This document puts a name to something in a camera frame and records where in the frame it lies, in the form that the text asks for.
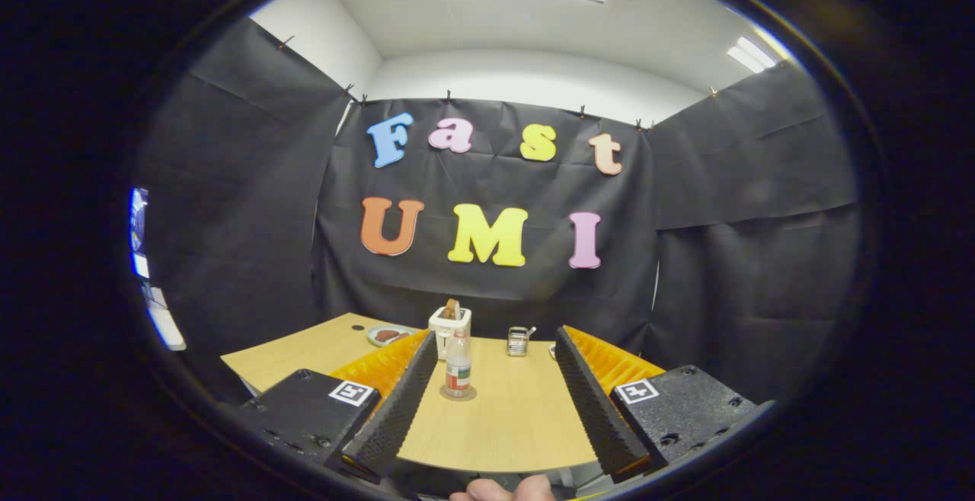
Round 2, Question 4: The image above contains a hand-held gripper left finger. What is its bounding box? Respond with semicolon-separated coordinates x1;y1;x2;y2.
240;329;439;484

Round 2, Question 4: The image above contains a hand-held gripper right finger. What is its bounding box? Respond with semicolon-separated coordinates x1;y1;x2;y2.
555;325;778;484

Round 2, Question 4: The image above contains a clear plastic juice bottle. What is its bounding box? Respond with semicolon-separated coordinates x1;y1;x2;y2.
445;331;472;398

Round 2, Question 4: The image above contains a pale green plate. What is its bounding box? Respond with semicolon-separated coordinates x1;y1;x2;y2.
367;324;418;347

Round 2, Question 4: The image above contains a wooden table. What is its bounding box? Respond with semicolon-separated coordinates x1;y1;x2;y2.
221;312;603;475

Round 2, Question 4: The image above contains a white toaster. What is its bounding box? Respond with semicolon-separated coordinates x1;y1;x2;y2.
428;306;472;361

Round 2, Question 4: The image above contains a small metal container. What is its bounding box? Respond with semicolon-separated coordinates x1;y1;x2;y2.
507;325;538;357

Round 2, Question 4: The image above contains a black backdrop cloth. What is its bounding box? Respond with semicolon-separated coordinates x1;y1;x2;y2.
133;18;862;403

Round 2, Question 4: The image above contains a small ceiling light panel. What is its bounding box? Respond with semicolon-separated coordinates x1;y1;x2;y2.
727;36;778;74

